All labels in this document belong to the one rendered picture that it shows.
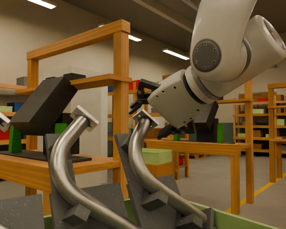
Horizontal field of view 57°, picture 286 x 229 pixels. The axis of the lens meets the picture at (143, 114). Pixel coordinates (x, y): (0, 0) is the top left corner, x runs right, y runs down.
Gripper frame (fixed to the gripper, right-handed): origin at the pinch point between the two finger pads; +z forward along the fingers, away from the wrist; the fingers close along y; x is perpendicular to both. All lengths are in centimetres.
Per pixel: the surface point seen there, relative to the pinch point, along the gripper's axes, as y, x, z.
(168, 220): -16.7, 14.3, 5.3
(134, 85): -81, -461, 342
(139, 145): -0.6, 7.4, 0.4
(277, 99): -524, -818, 226
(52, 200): 7.0, 24.1, 8.3
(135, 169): -2.6, 12.2, 1.7
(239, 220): -26.0, 11.4, -6.4
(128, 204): -12.7, 9.3, 18.1
